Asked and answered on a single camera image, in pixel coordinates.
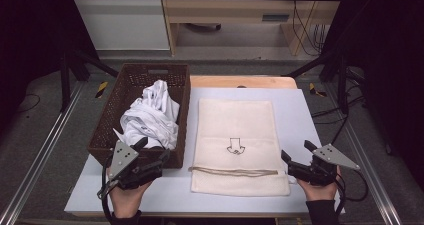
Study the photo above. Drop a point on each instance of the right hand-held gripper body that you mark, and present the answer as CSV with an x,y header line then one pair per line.
x,y
325,171

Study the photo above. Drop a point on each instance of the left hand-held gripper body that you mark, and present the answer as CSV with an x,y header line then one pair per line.
x,y
124,158

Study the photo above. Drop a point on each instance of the white garment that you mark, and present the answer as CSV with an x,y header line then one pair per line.
x,y
151,118

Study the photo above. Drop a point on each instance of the brown woven basket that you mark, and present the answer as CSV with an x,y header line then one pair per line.
x,y
143,75

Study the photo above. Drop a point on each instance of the person's right hand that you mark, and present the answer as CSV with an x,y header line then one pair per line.
x,y
316,191

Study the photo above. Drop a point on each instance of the person's left hand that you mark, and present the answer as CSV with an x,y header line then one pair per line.
x,y
126,200

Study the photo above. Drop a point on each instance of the white table board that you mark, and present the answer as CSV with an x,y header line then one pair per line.
x,y
300,125

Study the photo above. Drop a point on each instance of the yellow black tape marker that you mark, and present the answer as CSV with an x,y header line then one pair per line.
x,y
102,89
315,91

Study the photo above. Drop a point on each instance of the black metal stand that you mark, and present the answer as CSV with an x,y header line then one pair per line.
x,y
341,85
65,81

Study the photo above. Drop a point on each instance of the black curtain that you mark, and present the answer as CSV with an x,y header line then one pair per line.
x,y
30,35
390,68

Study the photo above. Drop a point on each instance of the white cabinet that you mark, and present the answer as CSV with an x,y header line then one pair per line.
x,y
126,25

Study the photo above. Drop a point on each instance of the light wooden desk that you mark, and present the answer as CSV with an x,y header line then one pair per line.
x,y
233,10

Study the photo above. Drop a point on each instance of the aluminium floor rail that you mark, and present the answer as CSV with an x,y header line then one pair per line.
x,y
370,165
40,145

